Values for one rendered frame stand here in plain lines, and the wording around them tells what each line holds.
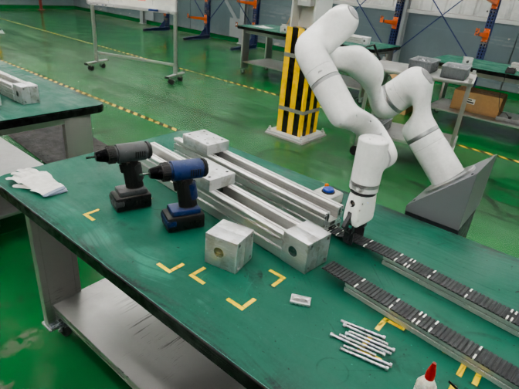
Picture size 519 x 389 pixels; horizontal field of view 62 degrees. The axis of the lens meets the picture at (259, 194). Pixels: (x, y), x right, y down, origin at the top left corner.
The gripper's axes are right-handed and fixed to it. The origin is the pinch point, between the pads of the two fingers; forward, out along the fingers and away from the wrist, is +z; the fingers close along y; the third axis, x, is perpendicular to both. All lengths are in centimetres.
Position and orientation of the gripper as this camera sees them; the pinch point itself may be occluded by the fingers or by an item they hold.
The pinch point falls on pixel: (353, 235)
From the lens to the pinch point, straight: 135.7
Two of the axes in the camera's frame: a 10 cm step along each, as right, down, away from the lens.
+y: 7.1, -2.6, 6.5
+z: -0.8, 8.9, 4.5
